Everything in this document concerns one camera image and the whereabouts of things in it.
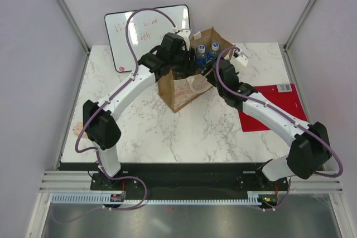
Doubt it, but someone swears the blue-label water bottle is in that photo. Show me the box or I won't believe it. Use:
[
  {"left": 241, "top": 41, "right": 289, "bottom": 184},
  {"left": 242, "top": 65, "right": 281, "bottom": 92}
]
[
  {"left": 196, "top": 45, "right": 207, "bottom": 70},
  {"left": 207, "top": 42, "right": 220, "bottom": 60}
]

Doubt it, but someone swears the brown canvas tote bag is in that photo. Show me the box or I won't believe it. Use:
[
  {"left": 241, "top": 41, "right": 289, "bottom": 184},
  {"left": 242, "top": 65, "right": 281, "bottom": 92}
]
[{"left": 157, "top": 27, "right": 233, "bottom": 113}]

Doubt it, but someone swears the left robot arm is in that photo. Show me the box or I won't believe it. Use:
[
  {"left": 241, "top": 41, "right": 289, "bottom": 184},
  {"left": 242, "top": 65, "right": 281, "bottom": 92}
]
[{"left": 83, "top": 29, "right": 191, "bottom": 190}]

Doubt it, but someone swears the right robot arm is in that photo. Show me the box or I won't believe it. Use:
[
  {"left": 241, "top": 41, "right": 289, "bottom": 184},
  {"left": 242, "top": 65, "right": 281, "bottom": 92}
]
[{"left": 200, "top": 60, "right": 332, "bottom": 190}]

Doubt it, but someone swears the white dry-erase board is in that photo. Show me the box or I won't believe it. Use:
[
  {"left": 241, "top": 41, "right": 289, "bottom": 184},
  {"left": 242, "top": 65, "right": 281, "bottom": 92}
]
[{"left": 104, "top": 4, "right": 190, "bottom": 73}]

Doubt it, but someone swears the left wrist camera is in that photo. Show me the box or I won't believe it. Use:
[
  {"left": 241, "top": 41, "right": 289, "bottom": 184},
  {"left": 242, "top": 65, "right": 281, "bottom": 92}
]
[{"left": 173, "top": 27, "right": 191, "bottom": 51}]

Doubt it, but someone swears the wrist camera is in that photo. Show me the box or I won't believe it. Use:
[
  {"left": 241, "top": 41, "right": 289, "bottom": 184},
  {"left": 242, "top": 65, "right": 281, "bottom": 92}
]
[
  {"left": 173, "top": 27, "right": 191, "bottom": 51},
  {"left": 232, "top": 48, "right": 248, "bottom": 67}
]

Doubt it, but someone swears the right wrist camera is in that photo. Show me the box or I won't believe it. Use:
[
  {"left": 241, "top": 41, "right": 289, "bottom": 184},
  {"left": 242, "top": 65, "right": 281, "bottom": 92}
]
[{"left": 232, "top": 48, "right": 248, "bottom": 67}]

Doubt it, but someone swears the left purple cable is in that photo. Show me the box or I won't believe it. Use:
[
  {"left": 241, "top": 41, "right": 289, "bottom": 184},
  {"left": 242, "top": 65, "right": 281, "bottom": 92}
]
[{"left": 75, "top": 8, "right": 178, "bottom": 224}]

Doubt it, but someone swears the white cable duct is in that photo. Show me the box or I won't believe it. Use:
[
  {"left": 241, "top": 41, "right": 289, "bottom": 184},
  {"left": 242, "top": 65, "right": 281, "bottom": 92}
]
[{"left": 51, "top": 192, "right": 277, "bottom": 206}]

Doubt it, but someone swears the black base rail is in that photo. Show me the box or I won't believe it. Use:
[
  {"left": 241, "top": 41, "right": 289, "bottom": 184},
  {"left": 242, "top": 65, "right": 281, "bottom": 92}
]
[{"left": 90, "top": 163, "right": 288, "bottom": 199}]

